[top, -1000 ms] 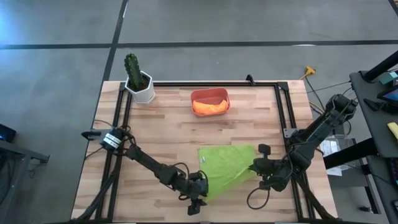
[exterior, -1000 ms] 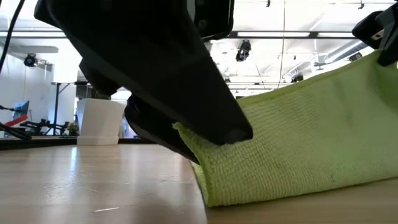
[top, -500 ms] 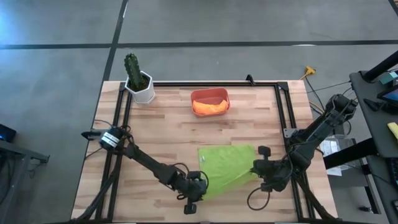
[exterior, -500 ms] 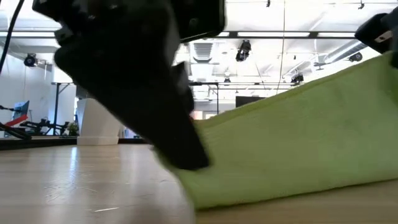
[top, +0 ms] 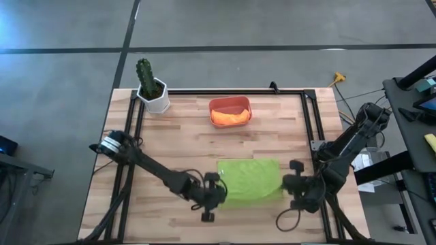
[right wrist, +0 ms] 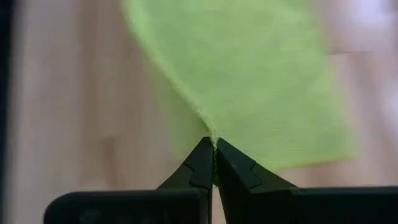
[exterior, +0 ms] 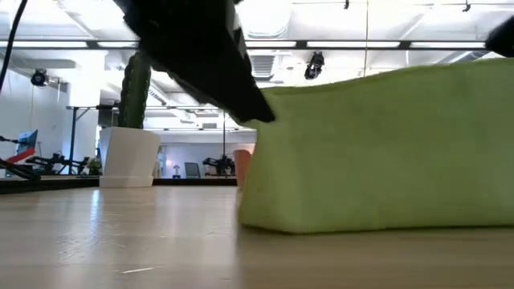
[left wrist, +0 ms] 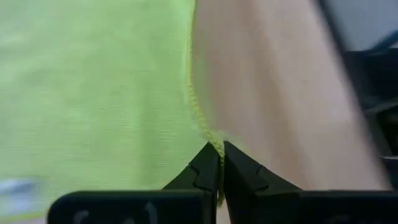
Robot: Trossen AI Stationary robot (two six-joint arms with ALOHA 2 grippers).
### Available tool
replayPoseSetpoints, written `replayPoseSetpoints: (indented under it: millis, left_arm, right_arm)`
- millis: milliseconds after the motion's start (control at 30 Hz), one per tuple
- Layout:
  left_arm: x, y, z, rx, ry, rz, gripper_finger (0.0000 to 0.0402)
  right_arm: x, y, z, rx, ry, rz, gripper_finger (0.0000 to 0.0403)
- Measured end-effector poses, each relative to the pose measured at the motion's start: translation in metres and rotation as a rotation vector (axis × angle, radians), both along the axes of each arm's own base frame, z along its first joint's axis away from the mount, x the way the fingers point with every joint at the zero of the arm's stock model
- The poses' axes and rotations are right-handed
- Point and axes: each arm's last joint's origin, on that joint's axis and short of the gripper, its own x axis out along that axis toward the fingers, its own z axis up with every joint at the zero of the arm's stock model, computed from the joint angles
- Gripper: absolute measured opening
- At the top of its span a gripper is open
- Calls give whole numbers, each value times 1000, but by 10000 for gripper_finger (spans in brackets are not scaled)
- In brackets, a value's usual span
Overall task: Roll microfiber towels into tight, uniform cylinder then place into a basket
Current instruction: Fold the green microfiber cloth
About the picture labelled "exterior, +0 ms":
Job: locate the green microfiber towel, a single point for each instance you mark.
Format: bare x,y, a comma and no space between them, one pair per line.
381,160

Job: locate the green cactus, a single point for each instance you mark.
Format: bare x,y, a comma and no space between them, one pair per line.
134,100

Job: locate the white hexagonal plant pot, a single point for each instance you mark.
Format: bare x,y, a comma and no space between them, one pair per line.
128,156

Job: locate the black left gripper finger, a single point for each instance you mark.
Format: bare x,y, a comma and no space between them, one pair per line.
217,76

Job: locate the background robot workstation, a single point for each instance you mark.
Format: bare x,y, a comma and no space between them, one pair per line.
220,164

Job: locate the small green plant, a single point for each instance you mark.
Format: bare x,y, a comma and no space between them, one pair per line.
93,165

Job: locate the red slanted bar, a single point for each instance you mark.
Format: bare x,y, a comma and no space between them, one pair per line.
18,155

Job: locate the black background rig frame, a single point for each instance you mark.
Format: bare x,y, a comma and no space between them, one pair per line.
73,140

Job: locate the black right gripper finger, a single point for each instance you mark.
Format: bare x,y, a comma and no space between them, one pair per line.
504,38

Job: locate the black aluminium table frame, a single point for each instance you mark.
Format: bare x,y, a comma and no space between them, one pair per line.
60,184

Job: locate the long light bar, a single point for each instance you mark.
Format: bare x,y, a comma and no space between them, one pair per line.
341,44

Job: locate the background black robot arm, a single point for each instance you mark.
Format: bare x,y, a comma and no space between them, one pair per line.
52,162
18,172

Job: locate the tilted computer monitor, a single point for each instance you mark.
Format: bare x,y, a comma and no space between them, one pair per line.
29,142

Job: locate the salmon plastic basket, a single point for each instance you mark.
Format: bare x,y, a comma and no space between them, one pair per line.
242,168

